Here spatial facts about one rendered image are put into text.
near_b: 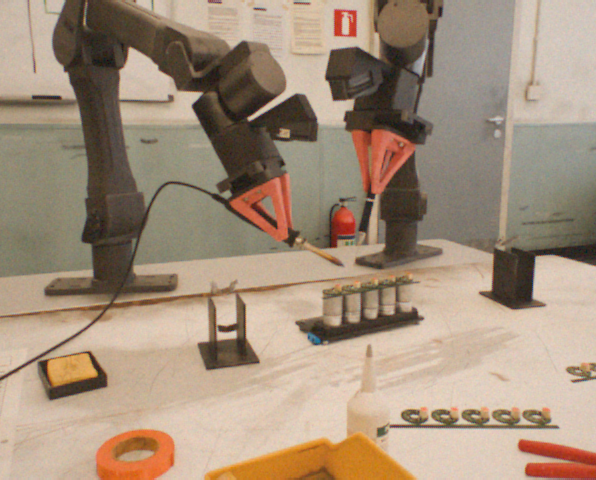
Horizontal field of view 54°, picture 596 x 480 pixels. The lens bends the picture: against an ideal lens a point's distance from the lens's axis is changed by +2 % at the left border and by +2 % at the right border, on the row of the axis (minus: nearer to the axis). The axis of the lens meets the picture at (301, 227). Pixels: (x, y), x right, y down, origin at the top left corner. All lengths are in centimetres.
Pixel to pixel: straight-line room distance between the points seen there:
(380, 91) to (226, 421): 42
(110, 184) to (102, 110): 11
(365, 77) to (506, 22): 352
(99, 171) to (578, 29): 408
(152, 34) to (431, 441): 59
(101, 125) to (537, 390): 69
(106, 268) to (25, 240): 233
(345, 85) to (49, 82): 261
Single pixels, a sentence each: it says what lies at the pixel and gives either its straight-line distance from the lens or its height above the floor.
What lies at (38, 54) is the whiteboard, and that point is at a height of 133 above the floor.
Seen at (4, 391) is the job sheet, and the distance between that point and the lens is 68.
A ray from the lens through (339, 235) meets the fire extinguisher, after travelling 346.
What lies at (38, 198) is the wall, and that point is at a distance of 325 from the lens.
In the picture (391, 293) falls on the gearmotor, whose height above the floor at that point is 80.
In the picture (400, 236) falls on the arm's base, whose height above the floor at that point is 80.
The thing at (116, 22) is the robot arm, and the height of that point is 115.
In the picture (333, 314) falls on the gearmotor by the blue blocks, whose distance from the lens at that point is 72.
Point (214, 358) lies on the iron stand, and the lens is 68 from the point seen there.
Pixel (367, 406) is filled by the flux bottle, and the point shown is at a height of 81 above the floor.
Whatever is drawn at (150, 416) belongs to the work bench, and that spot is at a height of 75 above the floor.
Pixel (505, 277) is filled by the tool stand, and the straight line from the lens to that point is 93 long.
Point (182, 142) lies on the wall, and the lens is 328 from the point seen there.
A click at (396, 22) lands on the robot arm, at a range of 70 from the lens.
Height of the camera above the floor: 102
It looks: 10 degrees down
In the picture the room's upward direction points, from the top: straight up
